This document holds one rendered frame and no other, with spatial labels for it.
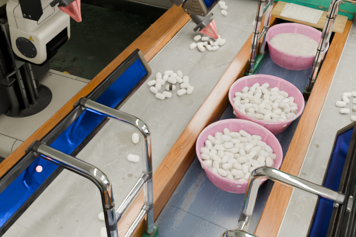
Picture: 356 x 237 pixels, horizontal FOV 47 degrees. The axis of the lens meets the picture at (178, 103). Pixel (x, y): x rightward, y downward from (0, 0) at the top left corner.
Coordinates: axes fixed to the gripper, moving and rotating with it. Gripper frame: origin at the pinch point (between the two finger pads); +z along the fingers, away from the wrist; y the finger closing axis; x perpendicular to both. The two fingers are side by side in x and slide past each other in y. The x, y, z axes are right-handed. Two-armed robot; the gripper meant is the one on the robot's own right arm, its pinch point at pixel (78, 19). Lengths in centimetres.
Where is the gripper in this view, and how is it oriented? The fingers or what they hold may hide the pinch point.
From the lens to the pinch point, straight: 146.4
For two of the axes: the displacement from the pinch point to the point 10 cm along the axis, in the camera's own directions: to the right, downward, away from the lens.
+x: -8.4, 1.1, 5.3
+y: 3.7, -6.0, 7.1
